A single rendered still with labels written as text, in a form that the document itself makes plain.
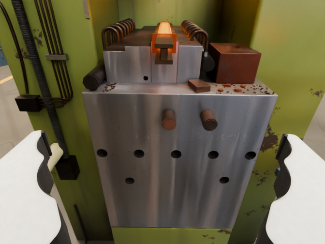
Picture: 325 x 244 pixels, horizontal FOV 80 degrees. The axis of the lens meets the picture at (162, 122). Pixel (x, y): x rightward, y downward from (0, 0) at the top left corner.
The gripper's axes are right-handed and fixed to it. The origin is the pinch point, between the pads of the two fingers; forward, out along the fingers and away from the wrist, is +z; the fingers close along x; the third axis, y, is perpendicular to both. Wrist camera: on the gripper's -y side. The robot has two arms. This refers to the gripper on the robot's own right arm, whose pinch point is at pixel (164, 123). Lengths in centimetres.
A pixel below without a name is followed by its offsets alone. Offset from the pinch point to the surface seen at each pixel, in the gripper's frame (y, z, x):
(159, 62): 1.5, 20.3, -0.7
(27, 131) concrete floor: 100, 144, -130
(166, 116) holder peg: 11.8, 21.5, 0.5
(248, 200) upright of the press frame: 65, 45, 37
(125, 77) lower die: 7.5, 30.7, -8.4
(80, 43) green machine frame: 3, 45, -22
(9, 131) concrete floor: 100, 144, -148
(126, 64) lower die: 4.7, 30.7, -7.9
